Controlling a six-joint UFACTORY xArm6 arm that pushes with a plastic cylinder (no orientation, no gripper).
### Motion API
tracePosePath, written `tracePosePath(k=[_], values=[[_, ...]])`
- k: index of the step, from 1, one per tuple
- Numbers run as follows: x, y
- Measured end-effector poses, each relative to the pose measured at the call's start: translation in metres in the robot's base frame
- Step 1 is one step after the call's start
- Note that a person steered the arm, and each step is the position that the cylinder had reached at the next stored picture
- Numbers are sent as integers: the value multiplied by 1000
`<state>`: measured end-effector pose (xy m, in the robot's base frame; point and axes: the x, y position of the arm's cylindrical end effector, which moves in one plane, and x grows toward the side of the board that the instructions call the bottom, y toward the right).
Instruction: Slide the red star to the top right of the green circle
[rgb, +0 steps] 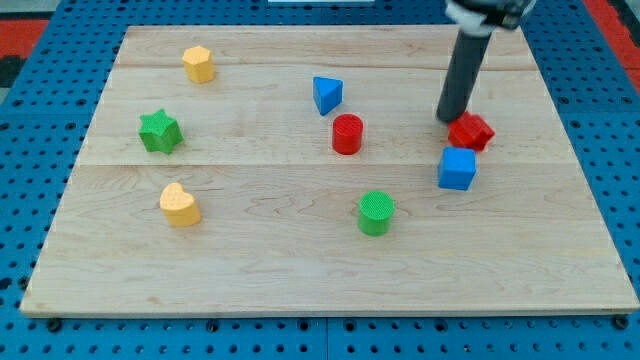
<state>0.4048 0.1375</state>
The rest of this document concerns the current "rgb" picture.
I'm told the red star block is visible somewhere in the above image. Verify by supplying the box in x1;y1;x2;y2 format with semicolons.
448;111;495;152

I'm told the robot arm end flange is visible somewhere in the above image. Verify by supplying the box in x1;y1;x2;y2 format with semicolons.
445;0;536;37

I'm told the green star block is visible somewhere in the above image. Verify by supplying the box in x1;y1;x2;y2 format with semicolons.
138;109;184;154

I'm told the red cylinder block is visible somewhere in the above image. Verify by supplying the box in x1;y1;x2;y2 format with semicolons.
332;113;364;155

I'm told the green cylinder block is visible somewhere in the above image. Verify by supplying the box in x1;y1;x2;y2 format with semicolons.
357;190;395;236

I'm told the blue triangle block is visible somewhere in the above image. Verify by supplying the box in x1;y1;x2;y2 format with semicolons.
313;77;344;116

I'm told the wooden board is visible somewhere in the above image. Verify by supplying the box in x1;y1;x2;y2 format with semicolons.
21;25;639;319

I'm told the blue cube block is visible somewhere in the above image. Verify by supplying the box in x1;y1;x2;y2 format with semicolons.
437;147;476;191

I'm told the yellow heart block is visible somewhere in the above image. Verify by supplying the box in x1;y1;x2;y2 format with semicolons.
159;182;201;227

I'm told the yellow hexagon block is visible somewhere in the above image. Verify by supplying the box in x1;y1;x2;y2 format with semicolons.
182;46;216;84

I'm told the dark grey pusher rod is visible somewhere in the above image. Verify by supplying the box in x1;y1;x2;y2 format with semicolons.
436;30;491;124

